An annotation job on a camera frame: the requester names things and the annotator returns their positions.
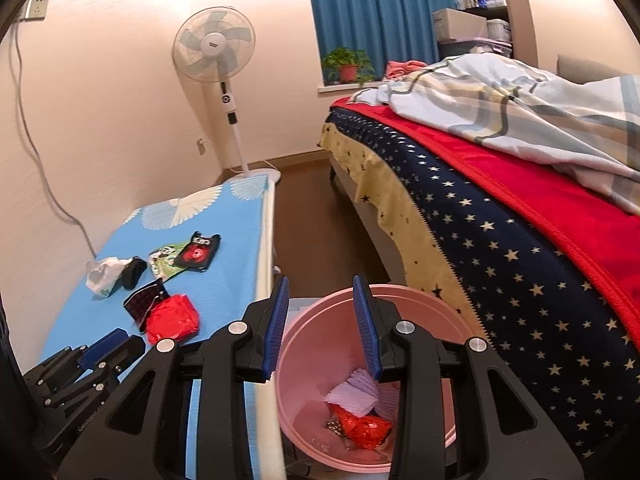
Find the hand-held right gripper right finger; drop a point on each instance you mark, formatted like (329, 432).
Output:
(367, 330)

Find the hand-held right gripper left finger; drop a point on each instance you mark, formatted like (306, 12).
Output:
(275, 330)

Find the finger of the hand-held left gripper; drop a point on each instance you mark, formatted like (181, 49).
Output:
(102, 347)
(127, 355)

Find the pink plastic bucket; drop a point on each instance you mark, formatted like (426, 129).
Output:
(320, 355)

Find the dark checkered packet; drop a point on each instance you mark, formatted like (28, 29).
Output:
(140, 305)

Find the red plastic packet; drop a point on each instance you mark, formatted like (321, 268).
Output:
(172, 317)

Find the purple foam net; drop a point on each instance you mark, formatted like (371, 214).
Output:
(350, 392)

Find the white tissue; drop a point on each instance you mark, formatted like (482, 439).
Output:
(102, 275)

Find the small black pouch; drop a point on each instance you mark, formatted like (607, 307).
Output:
(132, 272)

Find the red mesh net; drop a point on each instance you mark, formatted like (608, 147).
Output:
(365, 430)

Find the green snack packet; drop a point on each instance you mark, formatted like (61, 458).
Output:
(165, 260)

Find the black and red snack packet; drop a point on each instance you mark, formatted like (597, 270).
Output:
(197, 255)

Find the blue tablecloth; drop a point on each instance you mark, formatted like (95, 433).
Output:
(220, 290)

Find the bed with star blanket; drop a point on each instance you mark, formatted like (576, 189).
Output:
(500, 285)

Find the yellow star-print bed skirt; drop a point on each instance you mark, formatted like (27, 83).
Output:
(390, 185)

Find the red blanket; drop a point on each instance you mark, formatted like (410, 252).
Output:
(550, 210)

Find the white window sill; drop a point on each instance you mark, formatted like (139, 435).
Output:
(336, 87)

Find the potted green plant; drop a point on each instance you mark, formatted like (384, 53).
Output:
(348, 72)

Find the plaid duvet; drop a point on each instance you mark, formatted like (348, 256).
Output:
(500, 105)

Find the pink cloth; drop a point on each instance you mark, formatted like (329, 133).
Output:
(400, 67)

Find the white standing fan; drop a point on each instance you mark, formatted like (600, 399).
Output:
(214, 42)

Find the blue curtain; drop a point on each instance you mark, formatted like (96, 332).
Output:
(380, 15)

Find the cardboard box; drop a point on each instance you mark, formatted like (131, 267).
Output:
(457, 25)

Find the white storage box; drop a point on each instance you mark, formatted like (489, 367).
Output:
(498, 30)

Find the grey headboard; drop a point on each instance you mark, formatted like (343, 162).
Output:
(585, 67)

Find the grey bed frame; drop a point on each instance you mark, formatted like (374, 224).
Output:
(367, 225)

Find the small wall socket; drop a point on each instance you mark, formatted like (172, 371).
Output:
(200, 146)

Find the white wall outlet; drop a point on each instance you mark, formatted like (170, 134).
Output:
(37, 7)

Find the wall bookshelf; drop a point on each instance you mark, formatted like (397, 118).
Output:
(502, 10)

